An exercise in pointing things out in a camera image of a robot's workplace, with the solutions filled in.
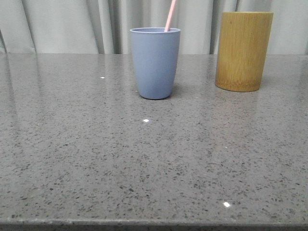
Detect blue plastic cup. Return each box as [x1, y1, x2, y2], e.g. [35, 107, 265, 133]
[130, 27, 181, 100]

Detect bamboo wooden cup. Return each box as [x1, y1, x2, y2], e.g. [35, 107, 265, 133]
[215, 12, 273, 92]

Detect white curtain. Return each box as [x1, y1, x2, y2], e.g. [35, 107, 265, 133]
[0, 0, 308, 54]

